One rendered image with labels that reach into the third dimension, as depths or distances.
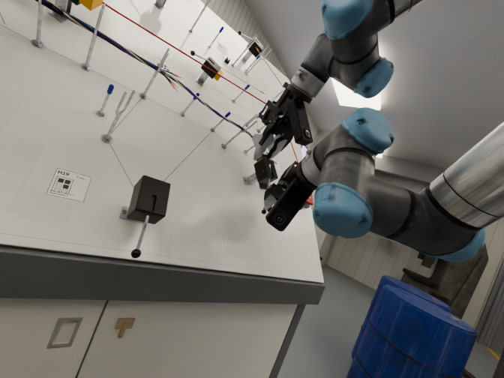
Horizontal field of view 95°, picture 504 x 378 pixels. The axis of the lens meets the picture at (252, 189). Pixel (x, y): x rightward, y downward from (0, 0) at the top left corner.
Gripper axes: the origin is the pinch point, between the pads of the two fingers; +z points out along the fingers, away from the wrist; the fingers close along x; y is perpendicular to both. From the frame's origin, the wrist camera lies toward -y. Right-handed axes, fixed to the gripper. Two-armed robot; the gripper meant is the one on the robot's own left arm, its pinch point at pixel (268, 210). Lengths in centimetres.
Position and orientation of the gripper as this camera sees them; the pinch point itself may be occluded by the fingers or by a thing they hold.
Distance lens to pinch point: 62.7
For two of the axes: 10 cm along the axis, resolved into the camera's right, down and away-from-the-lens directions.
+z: -3.7, 4.0, 8.4
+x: -7.9, -6.1, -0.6
